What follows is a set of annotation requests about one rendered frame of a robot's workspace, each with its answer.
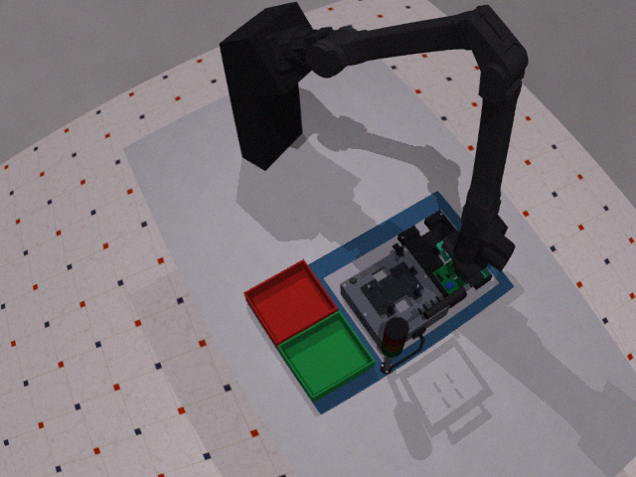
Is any red square tray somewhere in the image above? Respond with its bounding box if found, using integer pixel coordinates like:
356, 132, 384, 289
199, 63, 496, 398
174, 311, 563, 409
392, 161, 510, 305
244, 259, 338, 350

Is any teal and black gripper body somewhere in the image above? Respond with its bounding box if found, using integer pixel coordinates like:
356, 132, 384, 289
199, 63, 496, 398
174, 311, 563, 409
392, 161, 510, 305
442, 231, 488, 287

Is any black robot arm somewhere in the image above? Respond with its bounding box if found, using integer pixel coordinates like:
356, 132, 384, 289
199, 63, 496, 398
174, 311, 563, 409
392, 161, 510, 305
265, 5, 529, 272

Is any green bin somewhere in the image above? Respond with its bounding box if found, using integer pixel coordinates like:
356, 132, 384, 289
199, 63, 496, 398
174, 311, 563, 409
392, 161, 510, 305
277, 310, 375, 402

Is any green circuit board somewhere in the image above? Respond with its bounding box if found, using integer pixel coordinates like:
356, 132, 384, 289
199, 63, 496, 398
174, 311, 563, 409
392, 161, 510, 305
432, 259, 465, 294

